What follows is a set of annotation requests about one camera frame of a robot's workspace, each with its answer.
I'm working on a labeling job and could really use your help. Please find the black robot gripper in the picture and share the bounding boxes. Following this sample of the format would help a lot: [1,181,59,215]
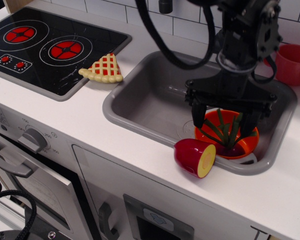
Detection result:
[185,70,278,138]

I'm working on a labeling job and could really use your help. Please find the purple toy beet green leaves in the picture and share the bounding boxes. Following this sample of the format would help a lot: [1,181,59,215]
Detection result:
[199,108,258,158]

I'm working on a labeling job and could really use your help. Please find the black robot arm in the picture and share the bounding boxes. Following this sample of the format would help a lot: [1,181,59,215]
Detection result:
[185,0,282,137]

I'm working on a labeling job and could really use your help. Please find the grey plastic sink basin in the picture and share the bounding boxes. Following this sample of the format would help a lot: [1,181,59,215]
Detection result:
[102,51,298,176]

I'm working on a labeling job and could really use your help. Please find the black sink faucet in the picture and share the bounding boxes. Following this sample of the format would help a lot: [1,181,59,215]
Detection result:
[158,0,173,14]

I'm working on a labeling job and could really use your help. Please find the halved red toy fruit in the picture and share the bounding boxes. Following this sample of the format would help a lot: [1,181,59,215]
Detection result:
[174,138,216,179]

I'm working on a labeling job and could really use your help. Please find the red plastic cup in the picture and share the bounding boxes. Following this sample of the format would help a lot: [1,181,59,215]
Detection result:
[274,44,300,86]

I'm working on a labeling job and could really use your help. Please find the toy lattice pie slice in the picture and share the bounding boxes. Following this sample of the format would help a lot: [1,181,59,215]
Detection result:
[78,53,124,84]

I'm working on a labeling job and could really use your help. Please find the grey dishwasher panel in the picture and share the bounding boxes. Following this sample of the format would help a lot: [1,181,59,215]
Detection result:
[123,194,195,240]

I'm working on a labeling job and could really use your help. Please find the toy oven door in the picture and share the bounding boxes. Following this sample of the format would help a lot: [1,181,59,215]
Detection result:
[0,136,91,240]

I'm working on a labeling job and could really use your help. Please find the black toy stove top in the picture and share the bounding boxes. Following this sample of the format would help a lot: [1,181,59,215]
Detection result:
[0,7,132,102]

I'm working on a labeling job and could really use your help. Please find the grey oven knob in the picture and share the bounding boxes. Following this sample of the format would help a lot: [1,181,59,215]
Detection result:
[17,128,48,154]

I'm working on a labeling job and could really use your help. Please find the orange toy pot grey handles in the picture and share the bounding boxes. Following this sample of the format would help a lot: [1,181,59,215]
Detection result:
[194,109,260,165]

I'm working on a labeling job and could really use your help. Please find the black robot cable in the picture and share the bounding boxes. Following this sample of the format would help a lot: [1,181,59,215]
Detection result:
[134,0,217,71]

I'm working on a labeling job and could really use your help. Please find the grey cabinet door handle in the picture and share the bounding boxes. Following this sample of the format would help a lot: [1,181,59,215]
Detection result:
[98,202,120,240]

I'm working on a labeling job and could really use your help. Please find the grey oven door handle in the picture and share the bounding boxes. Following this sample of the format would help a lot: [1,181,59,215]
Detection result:
[0,146,34,178]

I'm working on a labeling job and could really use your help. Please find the black braided cable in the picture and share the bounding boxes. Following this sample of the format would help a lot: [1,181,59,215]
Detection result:
[0,189,38,240]

